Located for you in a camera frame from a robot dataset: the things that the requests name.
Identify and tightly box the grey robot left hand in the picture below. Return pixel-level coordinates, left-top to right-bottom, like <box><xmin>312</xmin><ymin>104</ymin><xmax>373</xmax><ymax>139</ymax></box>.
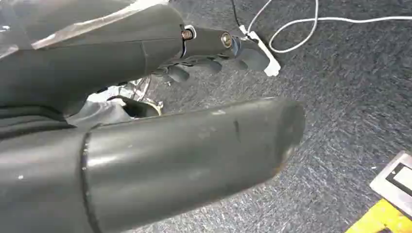
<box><xmin>0</xmin><ymin>0</ymin><xmax>307</xmax><ymax>233</ymax></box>

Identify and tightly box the crinkled silver metal part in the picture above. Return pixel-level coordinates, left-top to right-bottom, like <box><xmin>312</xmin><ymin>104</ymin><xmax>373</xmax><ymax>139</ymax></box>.
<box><xmin>86</xmin><ymin>76</ymin><xmax>164</xmax><ymax>118</ymax></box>

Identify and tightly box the white power strip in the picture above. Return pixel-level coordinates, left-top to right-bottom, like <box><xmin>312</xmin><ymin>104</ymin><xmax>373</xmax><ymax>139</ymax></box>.
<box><xmin>239</xmin><ymin>25</ymin><xmax>282</xmax><ymax>78</ymax></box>

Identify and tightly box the ribbed grey left arm sleeve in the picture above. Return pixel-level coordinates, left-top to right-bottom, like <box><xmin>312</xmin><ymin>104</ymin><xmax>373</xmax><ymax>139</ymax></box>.
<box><xmin>0</xmin><ymin>105</ymin><xmax>76</xmax><ymax>141</ymax></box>

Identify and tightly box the yellow tape strip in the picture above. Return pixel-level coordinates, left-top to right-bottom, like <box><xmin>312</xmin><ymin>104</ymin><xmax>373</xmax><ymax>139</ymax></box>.
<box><xmin>345</xmin><ymin>198</ymin><xmax>412</xmax><ymax>233</ymax></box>

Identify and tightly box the steel bench plate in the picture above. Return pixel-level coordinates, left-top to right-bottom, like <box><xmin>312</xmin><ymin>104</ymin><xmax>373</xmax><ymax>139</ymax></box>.
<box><xmin>369</xmin><ymin>150</ymin><xmax>412</xmax><ymax>218</ymax></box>

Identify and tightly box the black cable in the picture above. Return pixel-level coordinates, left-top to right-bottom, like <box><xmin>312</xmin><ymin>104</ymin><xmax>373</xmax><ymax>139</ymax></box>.
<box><xmin>230</xmin><ymin>0</ymin><xmax>242</xmax><ymax>28</ymax></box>

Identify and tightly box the white cable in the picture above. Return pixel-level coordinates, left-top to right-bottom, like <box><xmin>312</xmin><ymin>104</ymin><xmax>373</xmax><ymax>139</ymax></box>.
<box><xmin>247</xmin><ymin>0</ymin><xmax>412</xmax><ymax>54</ymax></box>

